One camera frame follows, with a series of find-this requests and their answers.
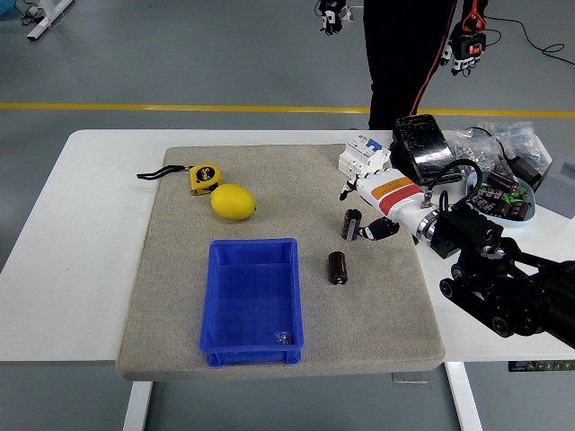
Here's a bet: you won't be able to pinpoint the person's right hand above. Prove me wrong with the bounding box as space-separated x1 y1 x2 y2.
319 0 345 37

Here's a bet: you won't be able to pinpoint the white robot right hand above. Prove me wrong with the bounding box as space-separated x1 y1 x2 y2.
339 168 437 242

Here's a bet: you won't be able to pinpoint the person's left hand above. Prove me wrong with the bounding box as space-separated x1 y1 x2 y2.
442 22 489 76

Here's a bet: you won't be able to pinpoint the dark battery printed sleeve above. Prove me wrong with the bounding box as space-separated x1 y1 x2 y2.
475 186 508 213

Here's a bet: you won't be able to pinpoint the grey box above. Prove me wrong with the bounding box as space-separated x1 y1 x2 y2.
534 154 575 207

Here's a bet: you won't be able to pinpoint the blue plastic box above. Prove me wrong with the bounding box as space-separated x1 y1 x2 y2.
199 237 305 368

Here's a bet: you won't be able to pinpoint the white circuit breaker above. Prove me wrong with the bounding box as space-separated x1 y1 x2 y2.
337 136 392 181

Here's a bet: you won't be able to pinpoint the black glossy device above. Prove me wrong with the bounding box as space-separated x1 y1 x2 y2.
389 114 457 186

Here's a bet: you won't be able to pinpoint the person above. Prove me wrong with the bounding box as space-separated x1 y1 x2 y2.
361 0 491 131

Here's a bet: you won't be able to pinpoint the clear bag of metal nuts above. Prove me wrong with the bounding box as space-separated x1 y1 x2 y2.
451 128 507 174

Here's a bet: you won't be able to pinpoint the grey-brown mat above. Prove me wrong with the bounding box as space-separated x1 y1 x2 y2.
115 143 447 383

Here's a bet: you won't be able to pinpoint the clear bag of blue parts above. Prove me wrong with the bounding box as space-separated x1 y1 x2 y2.
478 120 553 172

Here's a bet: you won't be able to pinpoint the small green parts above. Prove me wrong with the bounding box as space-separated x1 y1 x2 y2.
502 188 530 206

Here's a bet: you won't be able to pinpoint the light blue bowl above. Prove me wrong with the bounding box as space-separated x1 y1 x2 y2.
464 170 538 229

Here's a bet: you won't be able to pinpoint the black power adapter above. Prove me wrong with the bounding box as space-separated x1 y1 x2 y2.
509 154 547 189

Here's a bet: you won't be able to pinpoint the yellow lemon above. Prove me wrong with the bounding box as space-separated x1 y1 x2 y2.
209 182 257 221

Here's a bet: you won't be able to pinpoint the yellow tape measure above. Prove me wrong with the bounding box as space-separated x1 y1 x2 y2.
137 163 224 197

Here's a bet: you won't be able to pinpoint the white table leg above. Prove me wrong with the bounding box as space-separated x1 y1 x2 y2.
444 361 484 431
121 380 155 431

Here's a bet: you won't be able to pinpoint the dark desk control panel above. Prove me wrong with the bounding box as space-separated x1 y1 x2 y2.
508 360 575 373

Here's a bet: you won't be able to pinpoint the black floor cable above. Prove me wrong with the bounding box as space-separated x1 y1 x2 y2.
484 15 575 68

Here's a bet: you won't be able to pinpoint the small clear bracket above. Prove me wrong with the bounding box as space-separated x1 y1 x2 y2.
391 371 430 385

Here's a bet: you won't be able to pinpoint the white desk frame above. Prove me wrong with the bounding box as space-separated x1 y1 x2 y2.
25 0 75 42

